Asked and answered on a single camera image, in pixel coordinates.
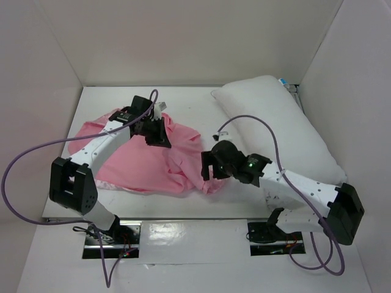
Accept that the pink satin pillowcase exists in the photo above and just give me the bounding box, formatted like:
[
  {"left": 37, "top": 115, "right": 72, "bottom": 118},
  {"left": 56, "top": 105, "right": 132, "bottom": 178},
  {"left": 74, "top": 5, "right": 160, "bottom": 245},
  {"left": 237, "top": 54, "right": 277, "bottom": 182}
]
[{"left": 67, "top": 106, "right": 229, "bottom": 195}]

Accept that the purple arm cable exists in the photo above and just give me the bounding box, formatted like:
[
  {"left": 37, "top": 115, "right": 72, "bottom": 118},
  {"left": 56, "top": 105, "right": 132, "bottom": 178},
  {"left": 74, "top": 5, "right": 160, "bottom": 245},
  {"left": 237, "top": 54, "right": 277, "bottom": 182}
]
[
  {"left": 1, "top": 89, "right": 159, "bottom": 289},
  {"left": 212, "top": 114, "right": 346, "bottom": 277}
]

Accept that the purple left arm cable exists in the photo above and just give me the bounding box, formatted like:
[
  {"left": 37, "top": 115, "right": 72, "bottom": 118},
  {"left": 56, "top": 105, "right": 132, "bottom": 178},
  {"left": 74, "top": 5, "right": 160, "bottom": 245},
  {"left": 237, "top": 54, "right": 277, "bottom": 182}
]
[{"left": 1, "top": 89, "right": 159, "bottom": 289}]

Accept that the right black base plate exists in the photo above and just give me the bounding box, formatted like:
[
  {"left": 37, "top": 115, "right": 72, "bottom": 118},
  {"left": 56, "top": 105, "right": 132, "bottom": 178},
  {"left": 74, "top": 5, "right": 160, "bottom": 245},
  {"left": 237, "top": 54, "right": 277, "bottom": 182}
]
[{"left": 246, "top": 221, "right": 305, "bottom": 256}]

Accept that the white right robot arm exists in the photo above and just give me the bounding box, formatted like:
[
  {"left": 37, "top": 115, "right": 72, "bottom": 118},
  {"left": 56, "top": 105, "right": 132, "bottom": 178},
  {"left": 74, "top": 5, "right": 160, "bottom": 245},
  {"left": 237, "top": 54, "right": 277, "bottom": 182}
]
[{"left": 201, "top": 140, "right": 365, "bottom": 245}]

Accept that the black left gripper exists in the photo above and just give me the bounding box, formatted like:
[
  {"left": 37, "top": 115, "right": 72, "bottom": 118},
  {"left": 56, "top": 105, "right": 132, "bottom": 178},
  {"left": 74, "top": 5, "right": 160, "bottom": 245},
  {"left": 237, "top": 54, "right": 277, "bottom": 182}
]
[{"left": 139, "top": 117, "right": 170, "bottom": 148}]

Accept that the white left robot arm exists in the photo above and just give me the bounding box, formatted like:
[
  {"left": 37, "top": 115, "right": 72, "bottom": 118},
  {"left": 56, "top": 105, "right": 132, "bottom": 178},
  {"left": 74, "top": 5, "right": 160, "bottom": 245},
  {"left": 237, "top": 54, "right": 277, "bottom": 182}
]
[{"left": 49, "top": 96, "right": 171, "bottom": 244}]

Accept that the white pillow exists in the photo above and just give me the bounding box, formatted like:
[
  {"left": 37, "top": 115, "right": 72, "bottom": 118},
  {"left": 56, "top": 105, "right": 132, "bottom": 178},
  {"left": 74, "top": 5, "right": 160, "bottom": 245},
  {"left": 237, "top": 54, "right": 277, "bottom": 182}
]
[{"left": 211, "top": 75, "right": 347, "bottom": 186}]

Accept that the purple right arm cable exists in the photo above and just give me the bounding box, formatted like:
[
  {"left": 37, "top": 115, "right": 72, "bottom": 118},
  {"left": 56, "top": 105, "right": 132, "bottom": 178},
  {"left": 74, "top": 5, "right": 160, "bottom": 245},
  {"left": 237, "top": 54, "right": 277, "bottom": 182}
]
[{"left": 212, "top": 114, "right": 346, "bottom": 277}]

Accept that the aluminium frame rail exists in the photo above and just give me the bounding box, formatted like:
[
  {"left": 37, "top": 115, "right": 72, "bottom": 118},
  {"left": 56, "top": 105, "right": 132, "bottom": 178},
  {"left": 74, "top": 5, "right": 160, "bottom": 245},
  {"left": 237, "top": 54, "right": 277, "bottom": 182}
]
[{"left": 288, "top": 84, "right": 303, "bottom": 109}]

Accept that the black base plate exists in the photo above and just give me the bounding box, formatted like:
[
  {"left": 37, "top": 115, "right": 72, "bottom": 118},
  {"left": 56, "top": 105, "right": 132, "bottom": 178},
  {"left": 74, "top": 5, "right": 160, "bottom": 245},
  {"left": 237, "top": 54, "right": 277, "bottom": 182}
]
[
  {"left": 72, "top": 220, "right": 141, "bottom": 259},
  {"left": 246, "top": 221, "right": 305, "bottom": 256}
]

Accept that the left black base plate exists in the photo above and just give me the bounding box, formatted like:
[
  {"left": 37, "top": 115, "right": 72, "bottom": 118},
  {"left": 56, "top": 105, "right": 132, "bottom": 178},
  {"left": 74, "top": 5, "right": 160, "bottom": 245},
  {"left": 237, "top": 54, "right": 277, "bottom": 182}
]
[{"left": 72, "top": 220, "right": 141, "bottom": 259}]

